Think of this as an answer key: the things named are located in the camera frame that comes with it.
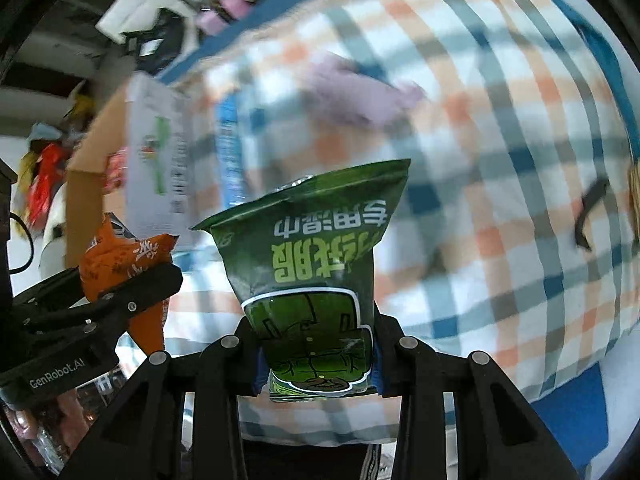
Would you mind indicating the blue long snack packet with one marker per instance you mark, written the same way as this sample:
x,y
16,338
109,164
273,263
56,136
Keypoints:
x,y
229,151

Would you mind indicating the green wet wipes packet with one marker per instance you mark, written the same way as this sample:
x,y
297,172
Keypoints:
x,y
300,262

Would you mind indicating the purple fuzzy cloth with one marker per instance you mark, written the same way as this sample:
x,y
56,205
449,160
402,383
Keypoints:
x,y
344,96

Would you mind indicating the black bag on chair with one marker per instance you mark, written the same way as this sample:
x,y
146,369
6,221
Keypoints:
x,y
155,48

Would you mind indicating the cardboard box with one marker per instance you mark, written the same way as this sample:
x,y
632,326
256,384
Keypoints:
x,y
134,162

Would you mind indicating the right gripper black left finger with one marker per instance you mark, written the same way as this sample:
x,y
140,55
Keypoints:
x,y
139,434

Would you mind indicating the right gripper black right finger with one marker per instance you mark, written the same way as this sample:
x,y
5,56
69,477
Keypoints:
x,y
466,405

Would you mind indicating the pink suitcase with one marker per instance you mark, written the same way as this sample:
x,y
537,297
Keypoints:
x,y
221,14

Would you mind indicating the orange snack packet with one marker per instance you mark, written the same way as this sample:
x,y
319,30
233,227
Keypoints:
x,y
113,257

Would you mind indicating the red plastic bag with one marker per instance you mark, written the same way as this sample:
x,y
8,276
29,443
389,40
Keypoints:
x,y
50,173

